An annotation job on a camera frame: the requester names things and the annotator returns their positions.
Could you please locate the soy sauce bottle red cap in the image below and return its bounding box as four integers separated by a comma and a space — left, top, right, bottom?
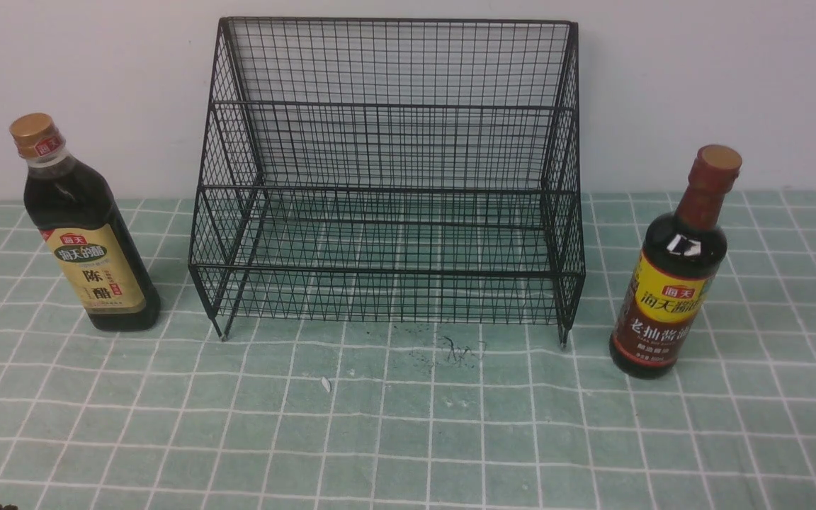
608, 144, 742, 380

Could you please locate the vinegar bottle gold cap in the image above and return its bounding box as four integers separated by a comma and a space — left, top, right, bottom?
9, 113, 162, 332

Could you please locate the green checkered tablecloth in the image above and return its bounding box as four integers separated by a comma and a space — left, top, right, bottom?
0, 190, 816, 509

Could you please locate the black wire mesh shelf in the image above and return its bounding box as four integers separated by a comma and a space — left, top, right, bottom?
188, 16, 586, 343

